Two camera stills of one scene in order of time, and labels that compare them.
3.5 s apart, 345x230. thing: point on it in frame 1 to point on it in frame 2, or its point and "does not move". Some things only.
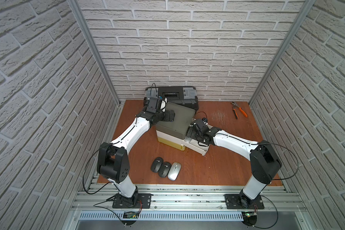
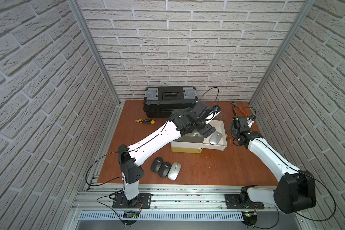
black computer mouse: x=164 y=169 does not move
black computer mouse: x=156 y=164 does not move
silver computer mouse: x=174 y=171 does not move
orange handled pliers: x=235 y=111 does not move
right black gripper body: x=196 y=136 to x=233 y=131
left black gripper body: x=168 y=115 to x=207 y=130
